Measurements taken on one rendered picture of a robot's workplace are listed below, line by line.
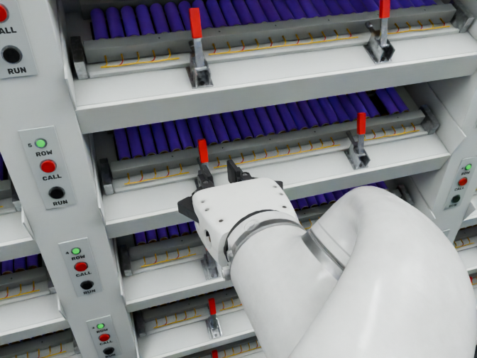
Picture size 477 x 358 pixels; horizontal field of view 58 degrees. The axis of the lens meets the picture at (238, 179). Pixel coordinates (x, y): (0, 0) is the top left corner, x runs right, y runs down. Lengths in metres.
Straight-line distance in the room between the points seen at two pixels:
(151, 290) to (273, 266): 0.48
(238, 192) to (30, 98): 0.26
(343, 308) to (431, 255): 0.06
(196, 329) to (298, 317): 0.67
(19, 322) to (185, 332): 0.32
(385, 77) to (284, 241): 0.39
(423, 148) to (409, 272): 0.62
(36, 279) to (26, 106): 0.36
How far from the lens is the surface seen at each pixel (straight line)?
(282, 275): 0.33
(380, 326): 0.22
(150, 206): 0.67
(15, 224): 0.70
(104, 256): 0.71
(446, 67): 0.75
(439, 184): 0.91
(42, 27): 0.52
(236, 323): 0.97
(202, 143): 0.64
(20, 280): 0.83
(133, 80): 0.58
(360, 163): 0.75
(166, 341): 0.96
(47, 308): 0.82
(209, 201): 0.46
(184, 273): 0.81
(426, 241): 0.26
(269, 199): 0.45
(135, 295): 0.80
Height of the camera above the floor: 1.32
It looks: 37 degrees down
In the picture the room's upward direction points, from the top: straight up
